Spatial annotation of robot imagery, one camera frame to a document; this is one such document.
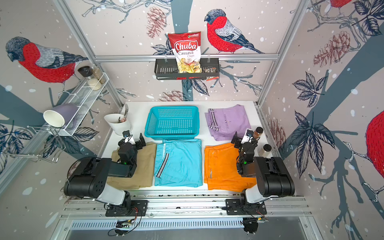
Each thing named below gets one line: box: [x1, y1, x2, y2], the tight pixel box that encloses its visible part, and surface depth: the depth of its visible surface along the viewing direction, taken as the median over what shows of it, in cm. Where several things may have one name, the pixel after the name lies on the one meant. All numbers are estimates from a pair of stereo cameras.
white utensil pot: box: [104, 113, 131, 135], surface depth 99 cm
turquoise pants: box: [154, 139, 203, 187], surface depth 87 cm
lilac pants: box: [204, 104, 252, 141], surface depth 109 cm
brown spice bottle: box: [253, 126, 264, 139], surface depth 94 cm
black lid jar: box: [77, 66, 93, 77], surface depth 80 cm
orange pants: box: [204, 143, 257, 192], surface depth 85 cm
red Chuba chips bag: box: [168, 31, 202, 73], surface depth 83 cm
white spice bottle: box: [258, 144, 272, 158], surface depth 87 cm
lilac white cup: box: [43, 103, 79, 128], surface depth 64 cm
